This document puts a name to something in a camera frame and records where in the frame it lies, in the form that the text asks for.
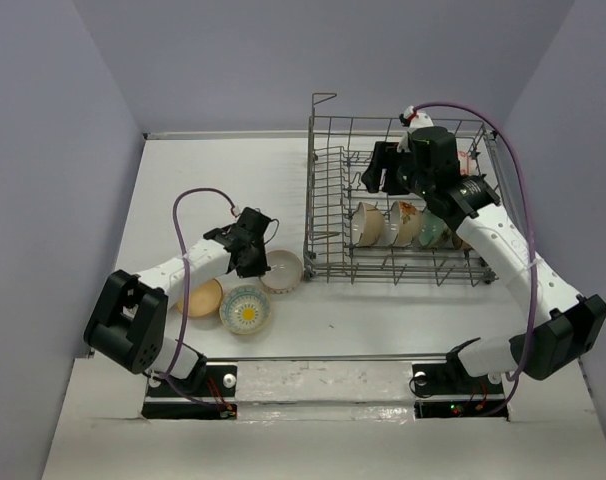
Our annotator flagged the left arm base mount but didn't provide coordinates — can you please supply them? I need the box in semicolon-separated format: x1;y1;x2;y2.
141;362;238;421

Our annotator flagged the mint green bowl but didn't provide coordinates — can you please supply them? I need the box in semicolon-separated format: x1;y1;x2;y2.
418;209;452;249

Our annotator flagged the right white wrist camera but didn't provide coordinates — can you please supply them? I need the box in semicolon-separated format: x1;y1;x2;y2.
397;105;434;153

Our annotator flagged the brown glazed bowl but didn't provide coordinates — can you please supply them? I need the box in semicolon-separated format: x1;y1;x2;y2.
452;234;473;251

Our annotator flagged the tan orange bowl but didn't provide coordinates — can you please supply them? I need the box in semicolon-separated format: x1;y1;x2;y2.
176;279;224;318

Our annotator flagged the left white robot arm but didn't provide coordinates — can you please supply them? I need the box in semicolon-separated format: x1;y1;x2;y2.
83;207;272;395

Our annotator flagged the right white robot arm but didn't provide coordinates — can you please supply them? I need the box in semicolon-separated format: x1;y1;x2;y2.
361;126;606;392

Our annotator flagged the teal bowl with yellow centre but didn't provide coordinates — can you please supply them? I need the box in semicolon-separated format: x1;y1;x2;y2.
219;285;272;335

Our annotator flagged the grey wire dish rack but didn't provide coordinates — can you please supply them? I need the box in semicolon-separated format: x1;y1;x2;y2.
303;92;497;286

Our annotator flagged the white bowl with patterned outside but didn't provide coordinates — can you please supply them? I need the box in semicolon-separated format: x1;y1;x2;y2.
259;250;304;294

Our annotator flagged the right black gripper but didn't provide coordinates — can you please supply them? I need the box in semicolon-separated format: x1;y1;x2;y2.
362;140;433;199

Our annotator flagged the orange coral pattern bowl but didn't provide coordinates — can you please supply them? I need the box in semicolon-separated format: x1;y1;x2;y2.
457;150;474;176

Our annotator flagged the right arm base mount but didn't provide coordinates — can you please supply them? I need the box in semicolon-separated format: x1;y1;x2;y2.
408;337;509;420

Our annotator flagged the plain white bowl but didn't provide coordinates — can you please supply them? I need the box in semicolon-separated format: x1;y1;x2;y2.
389;201;423;247

